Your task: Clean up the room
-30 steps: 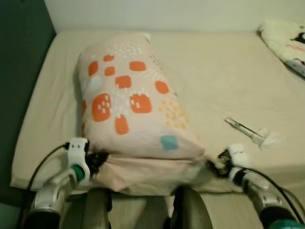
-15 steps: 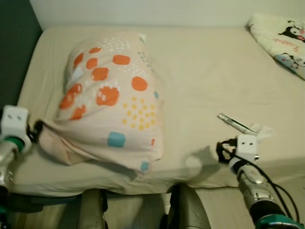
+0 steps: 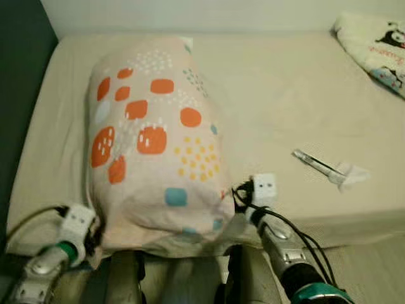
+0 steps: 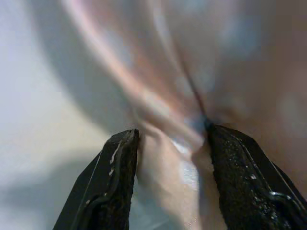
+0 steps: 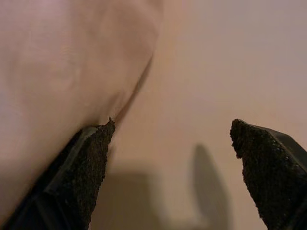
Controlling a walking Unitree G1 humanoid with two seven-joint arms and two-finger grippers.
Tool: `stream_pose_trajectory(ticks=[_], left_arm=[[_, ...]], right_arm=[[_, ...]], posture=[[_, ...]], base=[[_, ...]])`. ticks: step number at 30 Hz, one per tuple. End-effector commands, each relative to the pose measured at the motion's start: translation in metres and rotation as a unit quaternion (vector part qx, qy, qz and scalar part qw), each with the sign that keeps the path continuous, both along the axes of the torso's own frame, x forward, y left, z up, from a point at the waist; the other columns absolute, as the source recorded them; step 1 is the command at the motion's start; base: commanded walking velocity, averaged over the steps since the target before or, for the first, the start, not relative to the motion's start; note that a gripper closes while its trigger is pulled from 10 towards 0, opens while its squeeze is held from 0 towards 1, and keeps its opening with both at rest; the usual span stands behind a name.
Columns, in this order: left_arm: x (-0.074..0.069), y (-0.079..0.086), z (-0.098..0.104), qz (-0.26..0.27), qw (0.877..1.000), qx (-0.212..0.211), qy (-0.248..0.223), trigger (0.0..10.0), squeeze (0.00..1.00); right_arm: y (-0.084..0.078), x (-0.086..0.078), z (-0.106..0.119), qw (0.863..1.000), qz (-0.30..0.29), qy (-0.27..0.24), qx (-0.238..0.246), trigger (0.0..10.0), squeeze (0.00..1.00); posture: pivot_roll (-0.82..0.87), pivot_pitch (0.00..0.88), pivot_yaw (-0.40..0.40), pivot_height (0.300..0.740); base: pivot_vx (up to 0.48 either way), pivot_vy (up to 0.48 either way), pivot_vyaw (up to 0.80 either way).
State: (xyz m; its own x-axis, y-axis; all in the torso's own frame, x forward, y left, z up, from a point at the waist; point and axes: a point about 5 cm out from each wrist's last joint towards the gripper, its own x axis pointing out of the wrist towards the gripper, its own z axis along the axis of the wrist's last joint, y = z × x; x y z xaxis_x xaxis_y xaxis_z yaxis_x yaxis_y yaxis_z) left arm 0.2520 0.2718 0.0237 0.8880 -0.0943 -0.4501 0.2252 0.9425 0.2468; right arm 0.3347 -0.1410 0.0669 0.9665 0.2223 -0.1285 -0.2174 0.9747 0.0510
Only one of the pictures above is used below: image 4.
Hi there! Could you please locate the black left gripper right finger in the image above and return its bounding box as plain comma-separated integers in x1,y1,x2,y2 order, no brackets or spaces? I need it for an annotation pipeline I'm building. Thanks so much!
208,124,307,230

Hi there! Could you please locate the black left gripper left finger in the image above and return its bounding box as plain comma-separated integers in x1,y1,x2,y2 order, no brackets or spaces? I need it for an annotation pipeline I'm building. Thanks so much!
52,128,140,230

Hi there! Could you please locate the clear white plastic bag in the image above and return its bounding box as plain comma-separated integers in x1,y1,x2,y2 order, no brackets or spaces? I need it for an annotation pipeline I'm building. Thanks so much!
33,0,307,230

